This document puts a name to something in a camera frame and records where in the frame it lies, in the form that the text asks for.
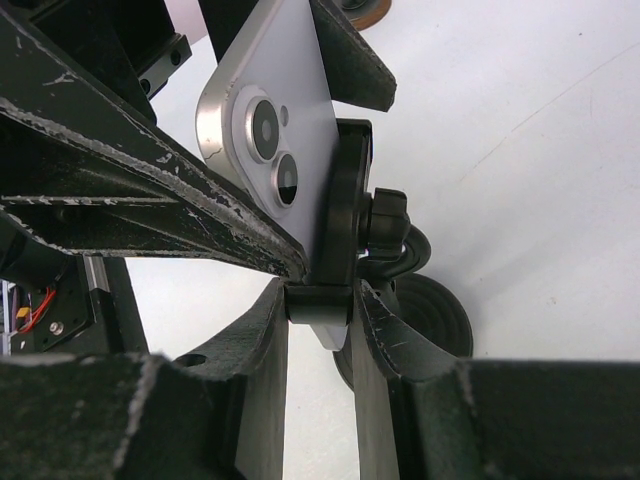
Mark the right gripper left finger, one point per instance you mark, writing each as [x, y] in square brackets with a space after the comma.
[214, 413]

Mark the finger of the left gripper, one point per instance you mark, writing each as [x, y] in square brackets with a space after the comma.
[356, 75]

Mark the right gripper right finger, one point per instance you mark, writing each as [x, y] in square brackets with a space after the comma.
[423, 413]

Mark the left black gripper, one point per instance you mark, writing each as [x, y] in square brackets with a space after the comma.
[85, 170]

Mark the silver phone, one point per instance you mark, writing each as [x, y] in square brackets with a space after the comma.
[265, 119]

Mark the black pole phone stand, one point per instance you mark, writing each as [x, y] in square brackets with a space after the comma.
[369, 236]

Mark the brown round phone stand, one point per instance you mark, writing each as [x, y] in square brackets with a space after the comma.
[364, 14]

